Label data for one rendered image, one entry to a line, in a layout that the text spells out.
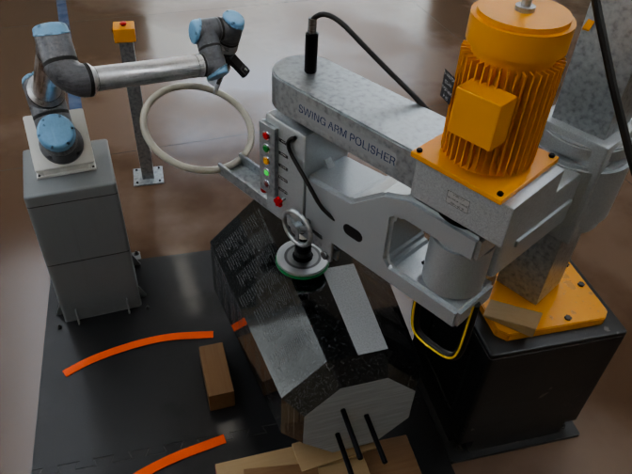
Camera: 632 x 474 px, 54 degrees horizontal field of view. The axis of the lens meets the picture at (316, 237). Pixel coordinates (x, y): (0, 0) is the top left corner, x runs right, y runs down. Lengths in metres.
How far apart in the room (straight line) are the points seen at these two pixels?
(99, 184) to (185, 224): 1.14
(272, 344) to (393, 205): 0.88
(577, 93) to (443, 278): 0.74
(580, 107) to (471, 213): 0.68
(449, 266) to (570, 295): 1.00
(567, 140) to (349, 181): 0.72
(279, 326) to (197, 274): 1.29
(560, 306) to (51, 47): 2.12
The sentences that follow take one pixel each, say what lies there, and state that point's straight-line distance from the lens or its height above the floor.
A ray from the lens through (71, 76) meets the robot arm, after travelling 2.31.
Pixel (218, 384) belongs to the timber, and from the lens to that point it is 3.02.
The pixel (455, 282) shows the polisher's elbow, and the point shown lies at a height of 1.31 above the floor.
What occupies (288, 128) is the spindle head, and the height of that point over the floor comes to 1.51.
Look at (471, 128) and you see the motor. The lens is 1.48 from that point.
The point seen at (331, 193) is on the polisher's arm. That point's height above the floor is 1.36.
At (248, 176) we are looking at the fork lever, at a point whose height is 1.06.
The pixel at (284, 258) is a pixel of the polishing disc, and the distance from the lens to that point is 2.52.
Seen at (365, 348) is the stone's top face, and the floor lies 0.80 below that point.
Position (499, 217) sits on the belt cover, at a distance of 1.60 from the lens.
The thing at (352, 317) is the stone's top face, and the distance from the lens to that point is 2.39.
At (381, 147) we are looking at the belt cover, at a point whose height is 1.64.
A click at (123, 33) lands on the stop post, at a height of 1.06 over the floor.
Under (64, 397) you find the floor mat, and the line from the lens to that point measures 3.28.
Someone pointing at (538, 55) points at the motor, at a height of 2.03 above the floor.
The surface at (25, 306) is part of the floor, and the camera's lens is 3.75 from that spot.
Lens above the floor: 2.60
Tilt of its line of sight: 42 degrees down
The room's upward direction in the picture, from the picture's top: 3 degrees clockwise
